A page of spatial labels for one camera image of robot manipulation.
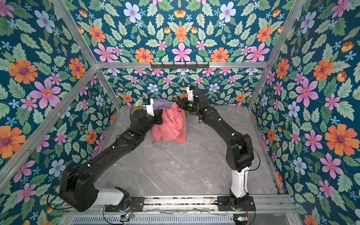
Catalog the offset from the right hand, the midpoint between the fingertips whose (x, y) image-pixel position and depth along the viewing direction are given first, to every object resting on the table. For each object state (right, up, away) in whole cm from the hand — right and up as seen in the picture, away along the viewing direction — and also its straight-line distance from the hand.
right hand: (176, 100), depth 82 cm
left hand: (-6, -4, -7) cm, 10 cm away
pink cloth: (-1, -17, -1) cm, 17 cm away
